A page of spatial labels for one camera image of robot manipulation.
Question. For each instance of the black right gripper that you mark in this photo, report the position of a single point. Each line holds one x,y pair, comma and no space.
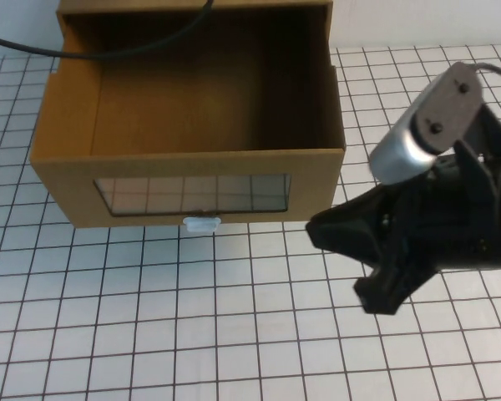
451,221

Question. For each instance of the brown cardboard box shell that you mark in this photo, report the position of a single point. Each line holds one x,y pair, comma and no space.
150,5

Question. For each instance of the white grid pattern tablecloth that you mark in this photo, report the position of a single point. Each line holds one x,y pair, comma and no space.
192,313

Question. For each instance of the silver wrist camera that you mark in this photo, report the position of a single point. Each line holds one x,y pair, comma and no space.
405,154

